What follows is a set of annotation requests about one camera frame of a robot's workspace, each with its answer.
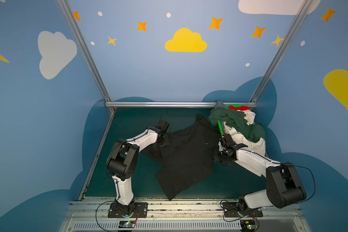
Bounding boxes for right green circuit board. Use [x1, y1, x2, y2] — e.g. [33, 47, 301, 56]
[240, 220, 258, 232]

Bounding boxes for rear horizontal aluminium rail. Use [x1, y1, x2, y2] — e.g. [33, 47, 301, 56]
[105, 101, 258, 108]

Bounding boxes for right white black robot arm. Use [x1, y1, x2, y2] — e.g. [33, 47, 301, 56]
[214, 133, 306, 216]

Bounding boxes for left rear aluminium post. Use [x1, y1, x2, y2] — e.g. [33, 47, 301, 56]
[57, 0, 111, 102]

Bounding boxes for aluminium post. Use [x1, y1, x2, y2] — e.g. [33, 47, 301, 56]
[57, 0, 111, 102]
[249, 0, 314, 104]

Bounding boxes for green circuit board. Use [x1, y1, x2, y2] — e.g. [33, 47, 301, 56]
[119, 221, 136, 229]
[240, 220, 258, 232]

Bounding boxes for white t shirt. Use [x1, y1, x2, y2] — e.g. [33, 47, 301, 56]
[223, 110, 266, 156]

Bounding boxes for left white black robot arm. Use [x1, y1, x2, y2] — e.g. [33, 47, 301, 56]
[106, 126, 167, 218]

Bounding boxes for left green circuit board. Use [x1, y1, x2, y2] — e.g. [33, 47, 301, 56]
[119, 221, 136, 229]

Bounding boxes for bright green plastic basket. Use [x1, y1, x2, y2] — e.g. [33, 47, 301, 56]
[218, 104, 245, 136]

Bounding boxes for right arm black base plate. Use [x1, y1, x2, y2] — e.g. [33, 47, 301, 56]
[220, 201, 263, 218]

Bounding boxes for red t shirt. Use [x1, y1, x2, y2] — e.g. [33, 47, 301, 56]
[227, 105, 250, 111]

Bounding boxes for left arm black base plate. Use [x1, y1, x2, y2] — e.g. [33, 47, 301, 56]
[108, 202, 148, 218]

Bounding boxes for grey t shirt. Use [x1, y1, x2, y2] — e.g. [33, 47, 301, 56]
[216, 101, 229, 109]

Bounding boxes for black t shirt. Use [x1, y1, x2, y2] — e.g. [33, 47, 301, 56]
[143, 114, 220, 200]

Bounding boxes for front aluminium rail bed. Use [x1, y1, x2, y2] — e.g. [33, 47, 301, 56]
[60, 198, 311, 232]

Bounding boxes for right rear aluminium post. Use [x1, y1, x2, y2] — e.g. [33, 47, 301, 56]
[249, 0, 314, 104]

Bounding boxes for dark green t shirt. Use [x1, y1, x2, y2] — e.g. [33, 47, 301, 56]
[208, 107, 266, 143]

